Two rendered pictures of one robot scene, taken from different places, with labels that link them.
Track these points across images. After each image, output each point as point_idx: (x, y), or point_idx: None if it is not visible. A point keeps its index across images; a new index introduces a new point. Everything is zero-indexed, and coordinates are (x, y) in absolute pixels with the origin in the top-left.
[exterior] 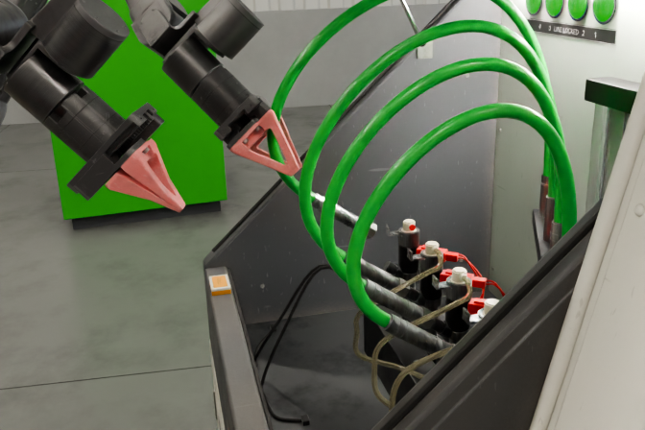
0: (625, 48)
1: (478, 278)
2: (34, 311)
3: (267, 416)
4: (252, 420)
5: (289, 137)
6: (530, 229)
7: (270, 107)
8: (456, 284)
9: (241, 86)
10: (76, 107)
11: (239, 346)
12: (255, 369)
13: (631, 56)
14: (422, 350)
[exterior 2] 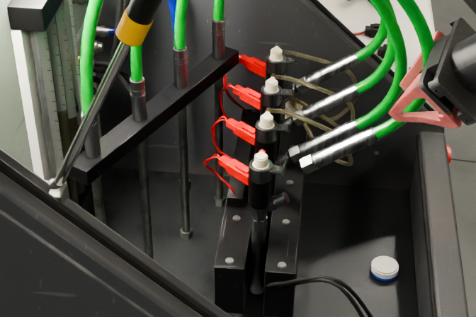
0: None
1: (233, 121)
2: None
3: (425, 207)
4: (438, 204)
5: (404, 91)
6: None
7: (434, 44)
8: (278, 85)
9: (470, 36)
10: None
11: (444, 294)
12: (429, 259)
13: None
14: (276, 194)
